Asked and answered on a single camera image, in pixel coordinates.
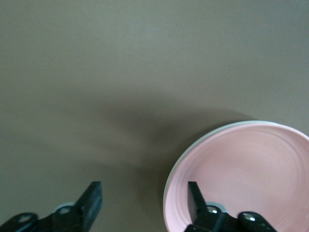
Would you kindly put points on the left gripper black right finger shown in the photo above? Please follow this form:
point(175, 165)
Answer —
point(198, 207)

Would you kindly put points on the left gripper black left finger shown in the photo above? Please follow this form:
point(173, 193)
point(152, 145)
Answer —
point(89, 207)

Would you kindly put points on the pink plate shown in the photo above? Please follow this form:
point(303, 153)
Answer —
point(253, 169)

